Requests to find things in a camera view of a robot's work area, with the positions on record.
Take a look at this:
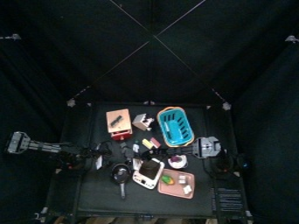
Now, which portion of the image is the white pink toy appliance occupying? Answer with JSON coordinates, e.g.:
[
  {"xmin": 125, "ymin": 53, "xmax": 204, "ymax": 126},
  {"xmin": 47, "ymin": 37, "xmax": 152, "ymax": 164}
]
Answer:
[{"xmin": 130, "ymin": 113, "xmax": 156, "ymax": 132}]

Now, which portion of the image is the black frying pan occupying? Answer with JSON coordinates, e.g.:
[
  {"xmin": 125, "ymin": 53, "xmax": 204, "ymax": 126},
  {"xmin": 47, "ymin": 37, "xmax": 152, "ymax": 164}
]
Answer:
[{"xmin": 109, "ymin": 163, "xmax": 132, "ymax": 200}]

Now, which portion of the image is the white bowl pink rim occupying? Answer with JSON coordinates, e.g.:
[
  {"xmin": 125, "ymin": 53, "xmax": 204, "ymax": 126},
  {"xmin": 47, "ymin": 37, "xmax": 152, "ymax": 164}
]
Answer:
[{"xmin": 165, "ymin": 154, "xmax": 189, "ymax": 171}]

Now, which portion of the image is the yellow sushi piece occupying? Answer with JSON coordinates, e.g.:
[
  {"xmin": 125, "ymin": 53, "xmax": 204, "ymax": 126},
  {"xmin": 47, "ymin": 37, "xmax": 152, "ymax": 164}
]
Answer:
[{"xmin": 141, "ymin": 138, "xmax": 154, "ymax": 151}]

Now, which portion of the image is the wooden drawer box red front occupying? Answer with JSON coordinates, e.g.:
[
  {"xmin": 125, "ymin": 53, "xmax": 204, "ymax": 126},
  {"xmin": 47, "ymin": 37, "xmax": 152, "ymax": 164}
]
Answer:
[{"xmin": 105, "ymin": 108, "xmax": 134, "ymax": 143}]

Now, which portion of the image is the pink sushi piece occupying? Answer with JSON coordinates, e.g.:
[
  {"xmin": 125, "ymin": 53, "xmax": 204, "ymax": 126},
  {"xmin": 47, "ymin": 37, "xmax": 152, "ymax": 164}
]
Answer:
[{"xmin": 149, "ymin": 136, "xmax": 162, "ymax": 149}]

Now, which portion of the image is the white toy kitchen scale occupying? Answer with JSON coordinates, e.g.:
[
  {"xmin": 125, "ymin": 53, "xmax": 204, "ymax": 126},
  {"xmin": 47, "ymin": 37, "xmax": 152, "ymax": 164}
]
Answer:
[{"xmin": 130, "ymin": 157, "xmax": 165, "ymax": 191}]

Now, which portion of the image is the blue basket orange rim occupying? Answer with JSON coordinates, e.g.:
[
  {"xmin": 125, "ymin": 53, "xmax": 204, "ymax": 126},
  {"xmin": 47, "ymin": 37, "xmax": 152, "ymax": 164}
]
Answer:
[{"xmin": 156, "ymin": 106, "xmax": 196, "ymax": 149}]

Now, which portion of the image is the pink cutting board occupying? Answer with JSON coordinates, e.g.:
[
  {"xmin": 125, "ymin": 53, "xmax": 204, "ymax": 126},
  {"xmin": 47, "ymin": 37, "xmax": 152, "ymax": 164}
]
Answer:
[{"xmin": 156, "ymin": 168, "xmax": 196, "ymax": 200}]

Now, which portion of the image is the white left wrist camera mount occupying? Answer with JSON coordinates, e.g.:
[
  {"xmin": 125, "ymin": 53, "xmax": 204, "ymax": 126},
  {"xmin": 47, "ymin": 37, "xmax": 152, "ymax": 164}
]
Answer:
[{"xmin": 94, "ymin": 155, "xmax": 103, "ymax": 171}]

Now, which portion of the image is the green yellow toy vegetable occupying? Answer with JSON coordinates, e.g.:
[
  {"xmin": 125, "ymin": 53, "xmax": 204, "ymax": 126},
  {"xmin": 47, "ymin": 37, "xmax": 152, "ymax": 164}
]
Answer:
[{"xmin": 160, "ymin": 174, "xmax": 174, "ymax": 186}]

